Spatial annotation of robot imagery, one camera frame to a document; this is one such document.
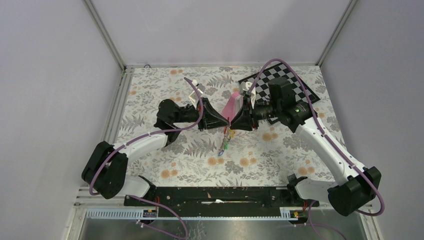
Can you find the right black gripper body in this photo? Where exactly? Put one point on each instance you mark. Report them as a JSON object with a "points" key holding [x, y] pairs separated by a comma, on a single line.
{"points": [[250, 114]]}

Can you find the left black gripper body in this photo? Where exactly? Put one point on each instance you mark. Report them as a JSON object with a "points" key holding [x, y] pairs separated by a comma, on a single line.
{"points": [[205, 121]]}

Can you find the red tag key bunch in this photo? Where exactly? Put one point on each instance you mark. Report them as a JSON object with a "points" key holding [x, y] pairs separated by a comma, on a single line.
{"points": [[226, 136]]}

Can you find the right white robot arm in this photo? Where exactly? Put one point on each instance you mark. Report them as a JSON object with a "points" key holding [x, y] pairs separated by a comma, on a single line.
{"points": [[354, 184]]}

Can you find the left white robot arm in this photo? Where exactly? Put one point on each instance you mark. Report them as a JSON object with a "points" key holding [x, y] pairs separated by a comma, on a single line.
{"points": [[106, 169]]}

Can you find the pink transparent box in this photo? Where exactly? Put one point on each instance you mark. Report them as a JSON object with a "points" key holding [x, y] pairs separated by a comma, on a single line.
{"points": [[232, 107]]}

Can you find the black white checkerboard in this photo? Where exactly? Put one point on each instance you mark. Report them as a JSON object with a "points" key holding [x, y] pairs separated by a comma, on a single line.
{"points": [[279, 71]]}

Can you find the floral table mat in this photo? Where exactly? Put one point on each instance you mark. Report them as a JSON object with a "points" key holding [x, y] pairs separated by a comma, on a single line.
{"points": [[263, 157]]}

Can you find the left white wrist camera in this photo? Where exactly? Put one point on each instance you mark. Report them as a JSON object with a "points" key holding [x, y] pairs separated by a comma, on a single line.
{"points": [[197, 91]]}

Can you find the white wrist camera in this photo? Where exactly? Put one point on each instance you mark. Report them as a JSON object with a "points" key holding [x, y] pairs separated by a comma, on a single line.
{"points": [[245, 90], [197, 91]]}

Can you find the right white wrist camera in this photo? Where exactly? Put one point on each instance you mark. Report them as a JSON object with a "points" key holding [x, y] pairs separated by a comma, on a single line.
{"points": [[245, 90]]}

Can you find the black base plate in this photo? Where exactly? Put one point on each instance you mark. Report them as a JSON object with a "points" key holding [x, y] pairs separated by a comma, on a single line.
{"points": [[226, 202]]}

